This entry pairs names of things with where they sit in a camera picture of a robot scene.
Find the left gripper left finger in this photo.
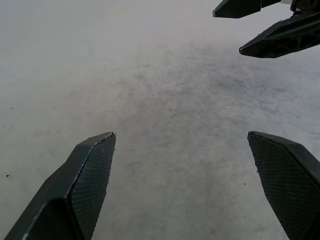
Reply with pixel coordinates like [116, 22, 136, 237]
[3, 131, 117, 240]

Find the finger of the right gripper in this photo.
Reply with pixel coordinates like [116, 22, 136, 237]
[239, 9, 320, 60]
[212, 0, 293, 19]

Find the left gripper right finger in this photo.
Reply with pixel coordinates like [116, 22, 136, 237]
[247, 130, 320, 240]

